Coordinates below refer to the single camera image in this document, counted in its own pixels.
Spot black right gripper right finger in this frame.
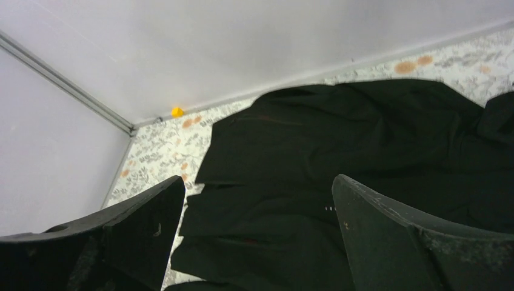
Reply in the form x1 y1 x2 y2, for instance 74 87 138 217
332 175 513 290

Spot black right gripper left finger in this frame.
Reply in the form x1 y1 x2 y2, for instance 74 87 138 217
1 176 185 290

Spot black zip jacket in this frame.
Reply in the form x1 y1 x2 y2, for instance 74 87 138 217
170 79 513 290

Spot small yellow block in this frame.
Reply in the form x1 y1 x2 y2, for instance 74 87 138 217
170 107 184 118

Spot floral patterned table mat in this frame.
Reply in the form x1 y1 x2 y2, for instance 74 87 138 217
107 29 513 290

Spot aluminium frame corner post left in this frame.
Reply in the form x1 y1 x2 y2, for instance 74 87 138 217
1 31 136 137

